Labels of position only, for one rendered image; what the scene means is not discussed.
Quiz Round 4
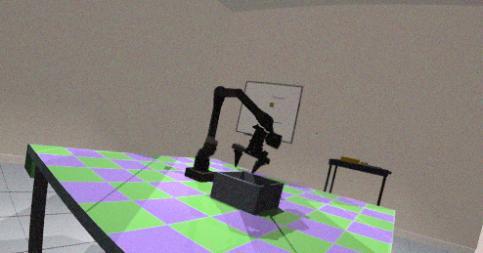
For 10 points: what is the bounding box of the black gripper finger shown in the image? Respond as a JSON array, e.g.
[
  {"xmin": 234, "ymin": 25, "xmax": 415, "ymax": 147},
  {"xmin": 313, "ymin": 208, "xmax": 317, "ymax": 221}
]
[
  {"xmin": 251, "ymin": 160, "xmax": 266, "ymax": 174},
  {"xmin": 233, "ymin": 150, "xmax": 242, "ymax": 167}
]

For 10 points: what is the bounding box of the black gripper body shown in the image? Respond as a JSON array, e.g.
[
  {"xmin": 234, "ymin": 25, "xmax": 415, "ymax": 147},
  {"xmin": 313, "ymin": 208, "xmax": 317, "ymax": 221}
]
[{"xmin": 232, "ymin": 138, "xmax": 271, "ymax": 164}]

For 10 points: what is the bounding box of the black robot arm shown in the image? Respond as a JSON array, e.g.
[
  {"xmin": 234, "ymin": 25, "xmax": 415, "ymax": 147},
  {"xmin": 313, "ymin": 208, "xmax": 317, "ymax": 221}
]
[{"xmin": 191, "ymin": 86, "xmax": 283, "ymax": 173}]

